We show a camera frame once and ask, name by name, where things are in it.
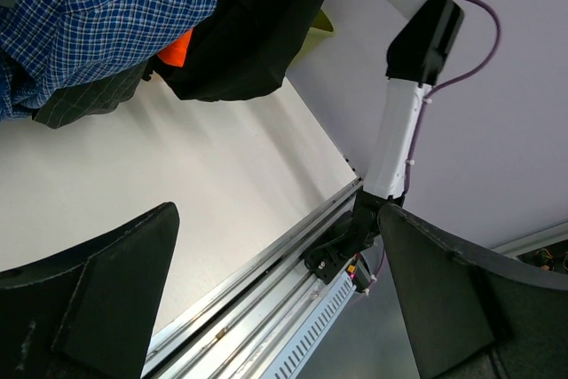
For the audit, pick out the blue checked shirt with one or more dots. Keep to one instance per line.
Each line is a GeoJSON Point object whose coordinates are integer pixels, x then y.
{"type": "Point", "coordinates": [47, 45]}

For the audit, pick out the green plastic basket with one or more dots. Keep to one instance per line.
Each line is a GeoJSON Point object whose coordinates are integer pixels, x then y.
{"type": "Point", "coordinates": [321, 27]}

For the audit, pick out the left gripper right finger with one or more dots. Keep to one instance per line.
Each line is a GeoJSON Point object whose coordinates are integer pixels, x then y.
{"type": "Point", "coordinates": [469, 311]}

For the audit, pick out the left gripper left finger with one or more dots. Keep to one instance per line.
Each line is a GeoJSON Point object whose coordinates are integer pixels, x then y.
{"type": "Point", "coordinates": [89, 311]}

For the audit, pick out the dark pinstripe shirt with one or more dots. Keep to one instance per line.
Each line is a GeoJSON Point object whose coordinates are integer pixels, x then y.
{"type": "Point", "coordinates": [68, 105]}

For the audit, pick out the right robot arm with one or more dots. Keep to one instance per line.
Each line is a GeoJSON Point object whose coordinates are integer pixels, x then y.
{"type": "Point", "coordinates": [415, 59]}

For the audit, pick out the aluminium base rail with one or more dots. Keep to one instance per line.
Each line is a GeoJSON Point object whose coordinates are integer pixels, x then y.
{"type": "Point", "coordinates": [266, 320]}

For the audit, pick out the black shirt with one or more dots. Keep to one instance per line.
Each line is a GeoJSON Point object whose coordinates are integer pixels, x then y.
{"type": "Point", "coordinates": [241, 52]}

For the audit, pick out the orange shirt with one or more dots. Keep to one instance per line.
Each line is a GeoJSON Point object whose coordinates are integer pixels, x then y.
{"type": "Point", "coordinates": [174, 54]}

